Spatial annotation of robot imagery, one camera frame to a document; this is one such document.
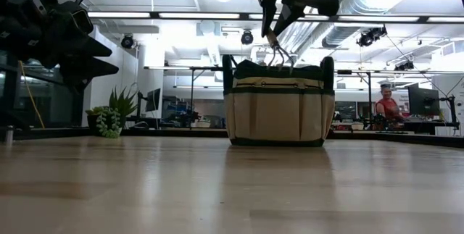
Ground beige green-trimmed gardening bag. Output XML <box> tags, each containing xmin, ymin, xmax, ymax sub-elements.
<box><xmin>222</xmin><ymin>59</ymin><xmax>336</xmax><ymax>148</ymax></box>

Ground thin yellow cable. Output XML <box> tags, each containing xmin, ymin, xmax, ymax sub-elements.
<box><xmin>20</xmin><ymin>59</ymin><xmax>46</xmax><ymax>130</ymax></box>

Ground large black monitor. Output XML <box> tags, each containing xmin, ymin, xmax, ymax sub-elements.
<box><xmin>407</xmin><ymin>83</ymin><xmax>441</xmax><ymax>117</ymax></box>

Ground dark background desk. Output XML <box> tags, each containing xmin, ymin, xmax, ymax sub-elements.
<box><xmin>398</xmin><ymin>116</ymin><xmax>461</xmax><ymax>135</ymax></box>

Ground wooden-handled wire hand rake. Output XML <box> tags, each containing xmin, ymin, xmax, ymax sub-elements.
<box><xmin>265</xmin><ymin>27</ymin><xmax>295</xmax><ymax>75</ymax></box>

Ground round black ceiling spotlight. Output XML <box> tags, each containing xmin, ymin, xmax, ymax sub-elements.
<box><xmin>120</xmin><ymin>33</ymin><xmax>136</xmax><ymax>49</ymax></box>
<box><xmin>240</xmin><ymin>30</ymin><xmax>254</xmax><ymax>46</ymax></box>

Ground person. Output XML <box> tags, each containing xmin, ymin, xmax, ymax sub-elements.
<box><xmin>375</xmin><ymin>83</ymin><xmax>405</xmax><ymax>122</ymax></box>

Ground black ceiling spotlight cluster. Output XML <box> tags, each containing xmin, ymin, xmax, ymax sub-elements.
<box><xmin>356</xmin><ymin>25</ymin><xmax>388</xmax><ymax>48</ymax></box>

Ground small black track light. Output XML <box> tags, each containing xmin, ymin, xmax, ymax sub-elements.
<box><xmin>394</xmin><ymin>59</ymin><xmax>415</xmax><ymax>72</ymax></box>

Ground black table frame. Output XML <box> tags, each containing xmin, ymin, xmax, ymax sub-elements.
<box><xmin>0</xmin><ymin>127</ymin><xmax>464</xmax><ymax>149</ymax></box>

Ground ceiling light rail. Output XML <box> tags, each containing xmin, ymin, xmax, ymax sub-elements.
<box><xmin>88</xmin><ymin>10</ymin><xmax>464</xmax><ymax>25</ymax></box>

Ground black background rig frame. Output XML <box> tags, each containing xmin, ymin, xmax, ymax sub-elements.
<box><xmin>335</xmin><ymin>69</ymin><xmax>464</xmax><ymax>130</ymax></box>

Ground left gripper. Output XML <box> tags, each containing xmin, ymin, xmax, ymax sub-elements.
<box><xmin>36</xmin><ymin>0</ymin><xmax>120</xmax><ymax>90</ymax></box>

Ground small black monitor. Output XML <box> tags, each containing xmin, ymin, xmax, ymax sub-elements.
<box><xmin>136</xmin><ymin>88</ymin><xmax>162</xmax><ymax>119</ymax></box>

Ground potted green succulent plant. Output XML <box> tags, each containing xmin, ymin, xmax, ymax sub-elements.
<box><xmin>85</xmin><ymin>85</ymin><xmax>139</xmax><ymax>140</ymax></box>

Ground silver metal post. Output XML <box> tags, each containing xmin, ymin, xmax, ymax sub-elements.
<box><xmin>2</xmin><ymin>125</ymin><xmax>15</xmax><ymax>146</ymax></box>

